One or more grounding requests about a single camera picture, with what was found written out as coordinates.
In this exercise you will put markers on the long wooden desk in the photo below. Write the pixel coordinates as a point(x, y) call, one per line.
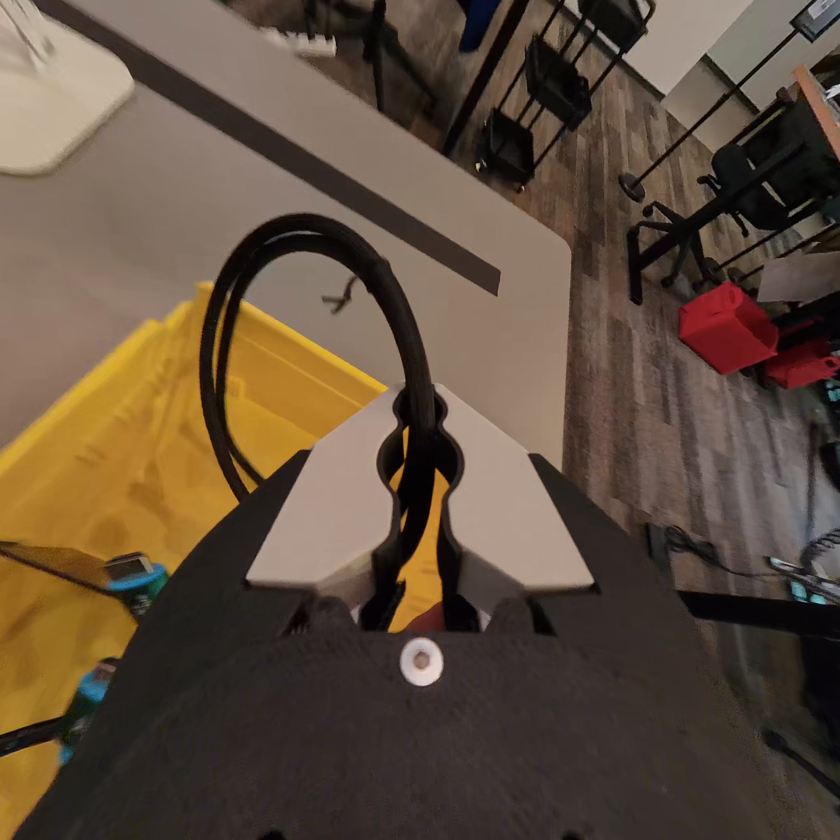
point(817, 98)

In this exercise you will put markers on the yellow plastic bin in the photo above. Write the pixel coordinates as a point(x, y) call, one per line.
point(131, 459)

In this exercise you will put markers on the red storage bin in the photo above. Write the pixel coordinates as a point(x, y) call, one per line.
point(804, 367)

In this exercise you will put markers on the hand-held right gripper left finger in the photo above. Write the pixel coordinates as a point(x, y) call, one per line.
point(321, 518)

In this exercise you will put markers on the black office chair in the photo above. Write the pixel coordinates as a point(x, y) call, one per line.
point(741, 170)

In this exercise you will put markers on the white power strip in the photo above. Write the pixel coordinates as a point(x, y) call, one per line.
point(308, 43)

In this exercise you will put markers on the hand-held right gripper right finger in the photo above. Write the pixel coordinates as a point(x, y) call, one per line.
point(518, 518)

